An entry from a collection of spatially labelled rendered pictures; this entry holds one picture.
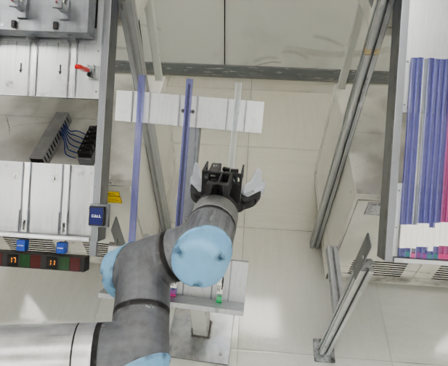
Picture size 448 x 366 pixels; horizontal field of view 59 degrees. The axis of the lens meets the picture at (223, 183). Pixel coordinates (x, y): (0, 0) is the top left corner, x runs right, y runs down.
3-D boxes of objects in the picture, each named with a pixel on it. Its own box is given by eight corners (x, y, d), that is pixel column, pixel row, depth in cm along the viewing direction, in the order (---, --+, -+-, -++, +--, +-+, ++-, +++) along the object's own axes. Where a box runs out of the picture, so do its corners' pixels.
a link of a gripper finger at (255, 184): (277, 165, 79) (248, 175, 73) (274, 192, 82) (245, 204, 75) (265, 160, 81) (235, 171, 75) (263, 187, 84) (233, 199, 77)
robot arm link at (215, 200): (234, 250, 62) (183, 244, 63) (237, 236, 66) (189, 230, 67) (237, 207, 59) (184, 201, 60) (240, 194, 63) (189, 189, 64)
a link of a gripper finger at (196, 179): (194, 154, 83) (216, 168, 75) (194, 181, 85) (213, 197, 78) (181, 155, 81) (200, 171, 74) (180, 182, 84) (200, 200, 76)
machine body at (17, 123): (155, 274, 180) (131, 181, 135) (5, 264, 184) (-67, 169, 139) (177, 172, 224) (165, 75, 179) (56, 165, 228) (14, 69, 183)
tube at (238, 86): (222, 300, 95) (221, 302, 94) (216, 299, 95) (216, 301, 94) (242, 83, 88) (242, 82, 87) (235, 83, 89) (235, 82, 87)
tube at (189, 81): (176, 294, 96) (175, 296, 95) (170, 293, 96) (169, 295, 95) (193, 79, 89) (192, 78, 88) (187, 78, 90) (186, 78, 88)
